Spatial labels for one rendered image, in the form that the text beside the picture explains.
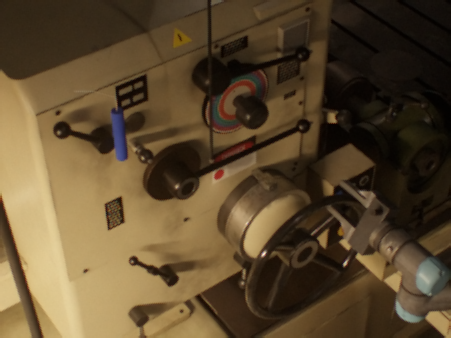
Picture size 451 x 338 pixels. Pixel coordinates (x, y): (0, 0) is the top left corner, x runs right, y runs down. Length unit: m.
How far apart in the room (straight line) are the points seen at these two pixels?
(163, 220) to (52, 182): 0.37
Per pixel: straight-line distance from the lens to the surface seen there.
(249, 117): 1.83
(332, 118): 2.22
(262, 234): 2.08
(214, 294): 2.86
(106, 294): 2.08
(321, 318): 2.98
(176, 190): 1.85
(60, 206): 1.80
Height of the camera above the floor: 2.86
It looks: 43 degrees down
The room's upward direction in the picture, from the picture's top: straight up
